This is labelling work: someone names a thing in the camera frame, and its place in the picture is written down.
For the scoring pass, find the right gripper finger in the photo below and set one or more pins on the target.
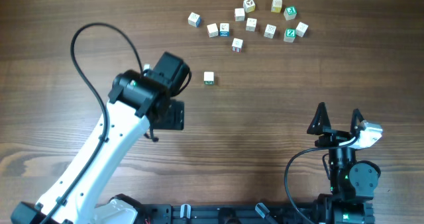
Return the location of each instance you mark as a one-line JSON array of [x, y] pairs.
[[320, 123], [357, 118]]

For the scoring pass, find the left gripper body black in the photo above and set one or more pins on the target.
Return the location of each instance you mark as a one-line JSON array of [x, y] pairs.
[[174, 119]]

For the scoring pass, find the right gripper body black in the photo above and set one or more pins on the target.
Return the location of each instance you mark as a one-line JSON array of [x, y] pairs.
[[333, 137]]

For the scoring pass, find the green bottom wooden block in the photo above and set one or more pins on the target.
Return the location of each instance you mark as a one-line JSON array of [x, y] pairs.
[[209, 78]]

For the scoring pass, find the red striped wooden block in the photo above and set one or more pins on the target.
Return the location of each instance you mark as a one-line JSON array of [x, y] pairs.
[[237, 45]]

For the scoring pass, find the green Z wooden block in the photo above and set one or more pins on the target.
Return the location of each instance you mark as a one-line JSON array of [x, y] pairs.
[[289, 35]]

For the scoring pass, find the blue D wooden block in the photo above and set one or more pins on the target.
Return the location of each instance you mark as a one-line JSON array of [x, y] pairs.
[[270, 31]]

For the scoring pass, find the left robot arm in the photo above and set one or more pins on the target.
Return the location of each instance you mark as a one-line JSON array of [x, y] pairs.
[[138, 103]]

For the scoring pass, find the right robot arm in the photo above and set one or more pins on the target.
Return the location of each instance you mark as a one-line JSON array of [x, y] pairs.
[[352, 182]]

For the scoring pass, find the blue edged far-left block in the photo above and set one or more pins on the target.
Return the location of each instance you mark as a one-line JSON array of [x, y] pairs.
[[194, 19]]

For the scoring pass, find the wooden block with red side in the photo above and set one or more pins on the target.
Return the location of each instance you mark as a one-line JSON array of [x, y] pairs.
[[212, 30]]

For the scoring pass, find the blue picture wooden block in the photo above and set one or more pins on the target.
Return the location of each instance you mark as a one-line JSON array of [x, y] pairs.
[[224, 29]]

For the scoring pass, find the plain white wooden block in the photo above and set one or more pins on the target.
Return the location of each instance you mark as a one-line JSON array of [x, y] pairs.
[[239, 14]]

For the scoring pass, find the red N wooden block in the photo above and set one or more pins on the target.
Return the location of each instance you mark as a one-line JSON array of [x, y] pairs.
[[251, 24]]

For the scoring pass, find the blue P wooden block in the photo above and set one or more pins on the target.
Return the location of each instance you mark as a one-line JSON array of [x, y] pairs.
[[301, 29]]

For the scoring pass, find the yellow picture wooden block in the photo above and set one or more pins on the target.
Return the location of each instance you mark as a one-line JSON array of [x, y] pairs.
[[249, 6]]

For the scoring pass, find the green letter wooden block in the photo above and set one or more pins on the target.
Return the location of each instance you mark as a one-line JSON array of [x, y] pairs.
[[290, 13]]

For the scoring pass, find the yellow plain wooden block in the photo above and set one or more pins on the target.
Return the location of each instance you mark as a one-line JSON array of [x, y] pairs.
[[276, 6]]

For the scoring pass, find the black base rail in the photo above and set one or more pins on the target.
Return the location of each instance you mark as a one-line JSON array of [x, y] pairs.
[[216, 214]]

